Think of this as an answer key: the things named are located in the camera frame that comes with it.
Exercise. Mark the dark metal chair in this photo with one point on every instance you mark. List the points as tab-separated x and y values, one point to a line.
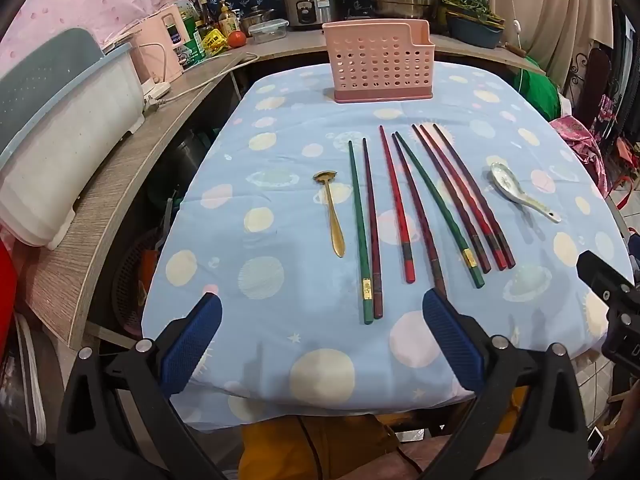
597	90

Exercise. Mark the clear food container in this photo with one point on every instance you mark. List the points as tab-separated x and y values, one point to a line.
267	32

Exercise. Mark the red tomato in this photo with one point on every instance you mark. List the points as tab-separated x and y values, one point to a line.
237	39

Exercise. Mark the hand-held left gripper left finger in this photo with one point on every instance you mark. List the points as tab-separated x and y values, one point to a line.
200	340

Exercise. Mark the yellow packet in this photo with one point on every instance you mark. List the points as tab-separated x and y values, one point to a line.
215	40

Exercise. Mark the yellow oil bottle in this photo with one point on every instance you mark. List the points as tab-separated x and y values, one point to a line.
229	22

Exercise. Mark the person's yellow pants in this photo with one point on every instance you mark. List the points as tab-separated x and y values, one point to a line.
280	450

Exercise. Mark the silver rice cooker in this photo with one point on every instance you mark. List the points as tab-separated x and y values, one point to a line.
310	7

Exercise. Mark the white power strip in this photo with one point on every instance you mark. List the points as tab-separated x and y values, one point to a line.
155	94

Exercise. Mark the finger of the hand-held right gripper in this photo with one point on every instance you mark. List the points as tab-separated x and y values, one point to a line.
600	272
622	335

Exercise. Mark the blue planet print tablecloth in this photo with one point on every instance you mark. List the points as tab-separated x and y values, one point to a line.
280	300

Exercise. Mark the white ceramic soup spoon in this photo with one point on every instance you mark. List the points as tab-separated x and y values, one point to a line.
502	180

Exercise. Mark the white phone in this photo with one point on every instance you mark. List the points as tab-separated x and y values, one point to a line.
595	442

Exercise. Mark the maroon chopstick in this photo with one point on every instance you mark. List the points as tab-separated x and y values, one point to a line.
481	260
507	257
372	230
417	210

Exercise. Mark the green leafy plants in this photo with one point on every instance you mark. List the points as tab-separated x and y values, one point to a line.
475	7

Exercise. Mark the dark sauce bottle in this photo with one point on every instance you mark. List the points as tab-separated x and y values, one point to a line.
205	15

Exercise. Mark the green chopstick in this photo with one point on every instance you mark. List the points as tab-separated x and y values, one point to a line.
360	240
469	258

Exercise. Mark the gold metal spoon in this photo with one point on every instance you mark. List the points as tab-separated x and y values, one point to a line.
334	220

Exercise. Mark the pink kitchen appliance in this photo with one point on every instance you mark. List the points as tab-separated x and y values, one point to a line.
172	55

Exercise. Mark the small lidded steel pot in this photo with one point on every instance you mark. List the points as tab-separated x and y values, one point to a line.
257	16

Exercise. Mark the pink printed cloth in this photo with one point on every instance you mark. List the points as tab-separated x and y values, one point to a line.
575	140

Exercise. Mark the blue planter tray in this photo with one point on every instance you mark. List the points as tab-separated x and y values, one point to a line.
472	35

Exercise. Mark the beige curtain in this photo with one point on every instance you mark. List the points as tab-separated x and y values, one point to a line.
550	10

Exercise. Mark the white plastic bin grey lid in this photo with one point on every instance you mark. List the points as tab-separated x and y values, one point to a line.
65	150

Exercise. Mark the pink perforated utensil holder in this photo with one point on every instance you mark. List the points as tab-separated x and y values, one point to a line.
375	60

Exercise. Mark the red plastic basket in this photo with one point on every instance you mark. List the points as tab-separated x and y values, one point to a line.
130	285

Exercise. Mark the green bag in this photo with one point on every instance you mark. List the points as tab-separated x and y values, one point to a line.
540	95

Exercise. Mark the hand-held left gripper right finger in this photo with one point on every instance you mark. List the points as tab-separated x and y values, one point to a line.
450	335

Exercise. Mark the red chopstick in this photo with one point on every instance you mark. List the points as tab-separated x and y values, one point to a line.
397	210
499	260

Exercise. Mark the pink dotted sheet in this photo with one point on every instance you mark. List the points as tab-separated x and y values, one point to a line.
75	0

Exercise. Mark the wooden rolling pin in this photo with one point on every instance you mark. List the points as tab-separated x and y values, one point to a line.
516	50

